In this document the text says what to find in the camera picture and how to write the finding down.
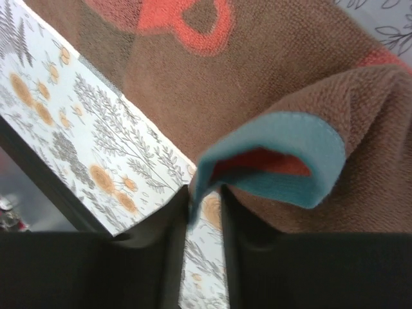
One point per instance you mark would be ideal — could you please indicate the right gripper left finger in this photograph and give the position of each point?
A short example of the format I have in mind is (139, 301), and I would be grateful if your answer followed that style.
(140, 268)

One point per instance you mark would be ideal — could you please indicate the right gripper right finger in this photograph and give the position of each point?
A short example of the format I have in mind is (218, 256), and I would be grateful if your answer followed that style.
(267, 268)

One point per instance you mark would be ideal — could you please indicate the orange brown bear towel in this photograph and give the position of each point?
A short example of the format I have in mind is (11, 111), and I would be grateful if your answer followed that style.
(302, 107)

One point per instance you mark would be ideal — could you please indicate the floral table mat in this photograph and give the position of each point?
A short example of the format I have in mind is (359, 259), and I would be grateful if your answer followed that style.
(107, 152)

